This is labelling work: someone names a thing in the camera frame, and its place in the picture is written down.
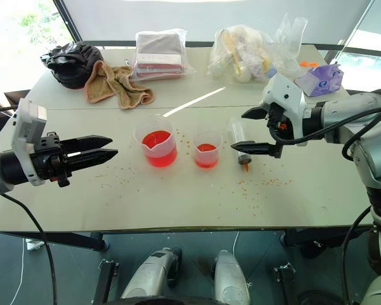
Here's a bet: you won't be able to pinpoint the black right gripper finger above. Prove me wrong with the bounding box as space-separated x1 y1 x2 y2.
230 141 282 159
241 106 269 121

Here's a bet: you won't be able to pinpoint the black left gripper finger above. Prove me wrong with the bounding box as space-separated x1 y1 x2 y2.
64 148 119 175
62 135 113 155

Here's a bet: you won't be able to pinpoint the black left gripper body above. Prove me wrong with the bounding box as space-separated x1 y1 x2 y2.
30 130 72 189

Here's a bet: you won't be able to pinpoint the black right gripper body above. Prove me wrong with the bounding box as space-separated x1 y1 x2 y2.
266 103 289 144

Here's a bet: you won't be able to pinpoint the clear plastic tube orange tip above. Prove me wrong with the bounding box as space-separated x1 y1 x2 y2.
228 116 255 173

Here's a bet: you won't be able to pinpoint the small clear measuring cup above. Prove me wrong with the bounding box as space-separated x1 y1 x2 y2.
192 128 224 170

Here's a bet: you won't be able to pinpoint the large clear measuring cup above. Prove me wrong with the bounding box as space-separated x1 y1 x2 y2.
132 116 179 169

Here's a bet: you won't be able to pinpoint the purple tissue box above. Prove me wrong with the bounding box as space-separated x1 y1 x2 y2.
293 63 344 97

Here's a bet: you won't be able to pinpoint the brown towel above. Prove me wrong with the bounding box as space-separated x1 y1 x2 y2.
83 60 155 111

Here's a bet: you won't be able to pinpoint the clear bag of bottles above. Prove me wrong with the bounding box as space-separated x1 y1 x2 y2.
206 24 302 85

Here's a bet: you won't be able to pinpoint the black plastic bag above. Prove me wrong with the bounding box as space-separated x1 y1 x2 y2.
39 41 104 90

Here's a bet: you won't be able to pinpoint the bagged pink and brown cloths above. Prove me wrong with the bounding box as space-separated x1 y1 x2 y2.
130 29 198 82

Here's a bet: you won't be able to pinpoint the silver robot leg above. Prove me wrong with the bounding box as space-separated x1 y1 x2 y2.
120 247 184 300
213 250 252 305

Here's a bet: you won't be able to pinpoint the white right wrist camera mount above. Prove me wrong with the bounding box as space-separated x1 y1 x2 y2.
262 73 307 147

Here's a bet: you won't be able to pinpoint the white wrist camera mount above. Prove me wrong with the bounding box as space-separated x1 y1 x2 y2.
11 98 48 187
262 73 307 147

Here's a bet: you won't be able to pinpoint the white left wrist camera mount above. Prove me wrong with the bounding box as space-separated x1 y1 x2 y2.
11 98 48 187

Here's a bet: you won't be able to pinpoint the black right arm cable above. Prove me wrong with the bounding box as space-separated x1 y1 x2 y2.
268 98 381 159

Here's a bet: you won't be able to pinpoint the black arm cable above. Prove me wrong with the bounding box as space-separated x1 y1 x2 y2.
0 105 58 305
268 98 381 159

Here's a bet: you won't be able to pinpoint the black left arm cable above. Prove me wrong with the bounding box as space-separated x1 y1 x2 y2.
0 105 58 305

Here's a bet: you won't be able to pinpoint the black table frame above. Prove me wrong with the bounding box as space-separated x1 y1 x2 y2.
0 224 374 255

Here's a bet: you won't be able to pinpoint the black metal stand bracket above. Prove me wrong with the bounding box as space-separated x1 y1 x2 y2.
272 261 302 305
91 258 120 305

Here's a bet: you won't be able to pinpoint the black window frame post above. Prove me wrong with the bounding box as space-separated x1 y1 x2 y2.
53 0 77 44

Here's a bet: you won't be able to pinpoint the black cable at robot torso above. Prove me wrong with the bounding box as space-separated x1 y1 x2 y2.
340 205 374 288

